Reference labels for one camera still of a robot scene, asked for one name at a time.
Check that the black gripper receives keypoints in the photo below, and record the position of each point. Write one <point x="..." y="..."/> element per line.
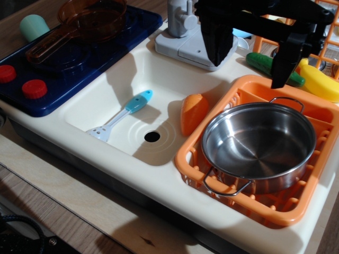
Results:
<point x="289" y="23"/>

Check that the grey toy faucet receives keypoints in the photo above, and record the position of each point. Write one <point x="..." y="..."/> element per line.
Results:
<point x="183" y="40"/>

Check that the dark blue toy stove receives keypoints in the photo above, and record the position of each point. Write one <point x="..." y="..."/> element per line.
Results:
<point x="74" y="65"/>

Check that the orange wire basket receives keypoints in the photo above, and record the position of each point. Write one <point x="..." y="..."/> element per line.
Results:
<point x="326" y="60"/>

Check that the green toy cucumber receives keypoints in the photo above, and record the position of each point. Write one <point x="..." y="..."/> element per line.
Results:
<point x="263" y="64"/>

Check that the light blue cup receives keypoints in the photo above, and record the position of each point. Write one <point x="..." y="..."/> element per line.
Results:
<point x="241" y="34"/>

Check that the yellow toy banana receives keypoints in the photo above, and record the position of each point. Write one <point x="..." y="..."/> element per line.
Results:
<point x="317" y="83"/>

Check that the transparent brown saucepan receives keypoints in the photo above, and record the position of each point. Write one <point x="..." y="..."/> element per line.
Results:
<point x="85" y="21"/>

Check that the red stove knob left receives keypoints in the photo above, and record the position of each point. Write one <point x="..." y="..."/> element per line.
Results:
<point x="7" y="74"/>

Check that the red stove knob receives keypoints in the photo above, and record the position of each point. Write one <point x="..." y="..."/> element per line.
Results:
<point x="7" y="74"/>
<point x="34" y="89"/>

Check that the blue handled white spatula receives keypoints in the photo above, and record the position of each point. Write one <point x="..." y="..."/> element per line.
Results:
<point x="135" y="104"/>

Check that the cream toy sink unit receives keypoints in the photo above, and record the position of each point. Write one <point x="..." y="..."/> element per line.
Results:
<point x="129" y="187"/>

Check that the mint green cup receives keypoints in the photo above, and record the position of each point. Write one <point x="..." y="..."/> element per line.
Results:
<point x="33" y="26"/>

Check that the orange toy carrot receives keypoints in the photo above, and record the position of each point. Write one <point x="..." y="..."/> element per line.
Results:
<point x="194" y="109"/>

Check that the stainless steel pan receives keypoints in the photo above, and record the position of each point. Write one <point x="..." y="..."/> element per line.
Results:
<point x="260" y="147"/>

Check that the red stove knob right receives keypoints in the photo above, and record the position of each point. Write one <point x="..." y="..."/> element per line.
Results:
<point x="34" y="89"/>

